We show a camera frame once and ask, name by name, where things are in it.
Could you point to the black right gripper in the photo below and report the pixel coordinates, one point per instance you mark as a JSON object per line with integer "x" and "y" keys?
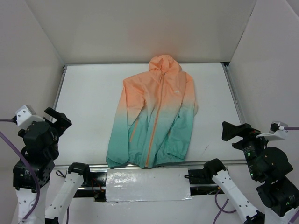
{"x": 244, "y": 134}

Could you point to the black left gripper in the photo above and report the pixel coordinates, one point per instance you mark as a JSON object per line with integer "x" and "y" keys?
{"x": 57, "y": 122}

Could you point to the orange and teal hooded jacket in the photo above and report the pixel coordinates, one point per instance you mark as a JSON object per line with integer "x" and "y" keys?
{"x": 154, "y": 118}

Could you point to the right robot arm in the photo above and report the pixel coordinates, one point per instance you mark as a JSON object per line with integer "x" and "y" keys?
{"x": 267, "y": 165}

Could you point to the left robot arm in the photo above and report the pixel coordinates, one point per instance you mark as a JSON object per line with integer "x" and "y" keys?
{"x": 31, "y": 174}

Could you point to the white taped front panel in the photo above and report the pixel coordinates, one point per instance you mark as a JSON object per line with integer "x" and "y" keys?
{"x": 147, "y": 185}

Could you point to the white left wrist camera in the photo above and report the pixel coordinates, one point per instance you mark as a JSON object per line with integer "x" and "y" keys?
{"x": 25, "y": 116}

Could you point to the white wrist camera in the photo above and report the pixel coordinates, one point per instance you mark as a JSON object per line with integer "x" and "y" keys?
{"x": 25, "y": 116}
{"x": 276, "y": 132}

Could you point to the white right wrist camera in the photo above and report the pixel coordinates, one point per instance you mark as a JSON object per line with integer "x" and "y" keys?
{"x": 276, "y": 132}

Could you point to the aluminium table frame rail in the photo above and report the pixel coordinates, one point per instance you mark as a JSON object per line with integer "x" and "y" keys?
{"x": 225, "y": 66}

